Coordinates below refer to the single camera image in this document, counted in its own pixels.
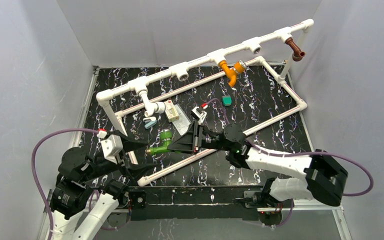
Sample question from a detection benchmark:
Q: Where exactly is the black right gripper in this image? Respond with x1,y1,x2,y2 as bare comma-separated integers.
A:
166,120,232,155

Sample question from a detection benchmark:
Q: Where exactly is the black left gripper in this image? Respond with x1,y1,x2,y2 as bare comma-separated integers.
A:
81,130,157,180

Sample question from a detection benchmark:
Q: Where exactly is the green water faucet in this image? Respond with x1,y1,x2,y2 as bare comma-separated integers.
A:
145,129,173,156

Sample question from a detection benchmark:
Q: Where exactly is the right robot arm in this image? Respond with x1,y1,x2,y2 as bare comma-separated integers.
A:
167,121,348,207

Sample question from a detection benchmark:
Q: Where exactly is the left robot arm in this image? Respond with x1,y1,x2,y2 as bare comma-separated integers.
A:
48,128,155,240

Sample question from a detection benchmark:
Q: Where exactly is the white water faucet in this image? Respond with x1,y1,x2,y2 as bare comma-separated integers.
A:
138,90,166,118

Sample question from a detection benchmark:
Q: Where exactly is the orange water faucet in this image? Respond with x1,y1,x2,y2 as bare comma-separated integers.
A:
218,60,247,88

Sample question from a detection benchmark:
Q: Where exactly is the brown water faucet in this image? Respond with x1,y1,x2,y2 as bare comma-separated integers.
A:
284,37,306,62

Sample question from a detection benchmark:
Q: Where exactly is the small cardboard box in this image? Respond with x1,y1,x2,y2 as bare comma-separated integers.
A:
164,100,180,123

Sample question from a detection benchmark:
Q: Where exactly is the teal plastic cap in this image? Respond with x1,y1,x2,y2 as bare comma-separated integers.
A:
221,95,233,107

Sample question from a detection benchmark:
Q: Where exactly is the aluminium table frame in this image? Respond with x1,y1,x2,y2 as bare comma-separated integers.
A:
36,66,354,240

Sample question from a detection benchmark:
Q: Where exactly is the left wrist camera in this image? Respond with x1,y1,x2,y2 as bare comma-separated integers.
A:
97,129,120,164

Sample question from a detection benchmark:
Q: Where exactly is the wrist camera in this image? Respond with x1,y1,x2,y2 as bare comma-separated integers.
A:
191,103,208,125
97,129,120,164

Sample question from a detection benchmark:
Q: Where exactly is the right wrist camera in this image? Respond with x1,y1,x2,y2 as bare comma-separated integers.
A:
191,103,208,125

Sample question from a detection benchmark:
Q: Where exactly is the light blue faucet handle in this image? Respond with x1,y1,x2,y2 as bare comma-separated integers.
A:
143,116,157,130

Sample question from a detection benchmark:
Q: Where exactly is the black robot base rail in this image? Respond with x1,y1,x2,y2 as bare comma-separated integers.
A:
122,186,290,226

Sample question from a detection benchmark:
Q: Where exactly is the white PVC pipe frame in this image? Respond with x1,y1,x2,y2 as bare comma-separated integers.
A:
96,18,315,187

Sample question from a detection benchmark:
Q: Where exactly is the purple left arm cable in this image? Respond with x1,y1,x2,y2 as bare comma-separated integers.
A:
31,128,102,240

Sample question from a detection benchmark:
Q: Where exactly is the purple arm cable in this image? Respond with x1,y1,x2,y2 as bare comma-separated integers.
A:
31,128,102,240
205,97,375,198

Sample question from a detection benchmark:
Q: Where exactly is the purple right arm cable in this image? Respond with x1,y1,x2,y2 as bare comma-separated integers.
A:
205,97,375,198

